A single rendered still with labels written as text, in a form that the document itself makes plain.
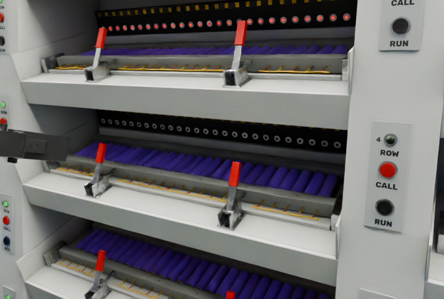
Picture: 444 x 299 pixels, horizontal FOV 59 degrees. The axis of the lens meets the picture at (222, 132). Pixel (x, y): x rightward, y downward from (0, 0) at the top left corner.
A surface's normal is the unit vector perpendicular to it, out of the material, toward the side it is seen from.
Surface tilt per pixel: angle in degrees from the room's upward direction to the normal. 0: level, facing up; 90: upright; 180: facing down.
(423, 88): 90
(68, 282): 20
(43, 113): 90
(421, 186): 90
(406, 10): 90
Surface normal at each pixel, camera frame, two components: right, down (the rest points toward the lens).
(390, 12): -0.48, 0.08
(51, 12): 0.88, 0.09
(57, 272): -0.13, -0.91
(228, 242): -0.47, 0.41
